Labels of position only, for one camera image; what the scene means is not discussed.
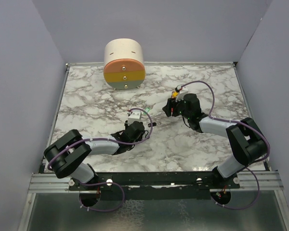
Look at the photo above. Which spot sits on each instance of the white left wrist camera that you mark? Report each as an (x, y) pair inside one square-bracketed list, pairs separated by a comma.
[(134, 116)]

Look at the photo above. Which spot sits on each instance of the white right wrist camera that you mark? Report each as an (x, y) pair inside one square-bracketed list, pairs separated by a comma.
[(182, 92)]

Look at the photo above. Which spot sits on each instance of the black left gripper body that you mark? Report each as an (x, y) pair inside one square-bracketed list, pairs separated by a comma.
[(126, 125)]

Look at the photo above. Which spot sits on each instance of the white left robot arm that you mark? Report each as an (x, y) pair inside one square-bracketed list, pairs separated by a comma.
[(65, 156)]

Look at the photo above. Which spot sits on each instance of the yellow key tag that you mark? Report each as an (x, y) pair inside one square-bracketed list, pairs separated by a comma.
[(174, 94)]

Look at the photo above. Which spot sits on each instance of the green key tag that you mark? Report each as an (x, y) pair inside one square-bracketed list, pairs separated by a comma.
[(147, 110)]

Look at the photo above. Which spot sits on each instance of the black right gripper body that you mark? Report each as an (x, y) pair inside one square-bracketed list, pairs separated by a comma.
[(178, 109)]

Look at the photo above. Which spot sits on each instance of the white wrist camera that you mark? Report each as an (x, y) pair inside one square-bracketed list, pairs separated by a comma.
[(134, 116), (182, 92)]

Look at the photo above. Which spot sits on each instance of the round three-drawer mini cabinet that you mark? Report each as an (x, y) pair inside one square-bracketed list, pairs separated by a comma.
[(124, 67)]

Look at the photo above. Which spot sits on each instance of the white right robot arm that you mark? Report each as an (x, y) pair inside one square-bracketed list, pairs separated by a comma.
[(247, 143)]

